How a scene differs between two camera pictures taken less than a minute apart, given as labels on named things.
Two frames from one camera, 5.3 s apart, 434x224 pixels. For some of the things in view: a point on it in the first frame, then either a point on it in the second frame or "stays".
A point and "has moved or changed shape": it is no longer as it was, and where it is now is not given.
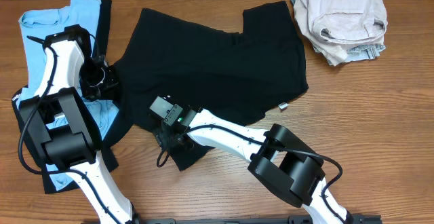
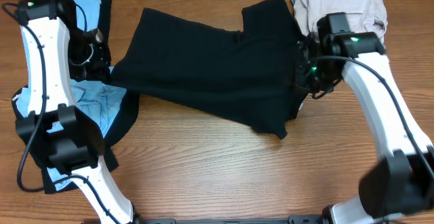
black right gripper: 169,139 to 304,85
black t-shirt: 237,76 has moved or changed shape
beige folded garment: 338,15 stays
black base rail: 355,219 stays
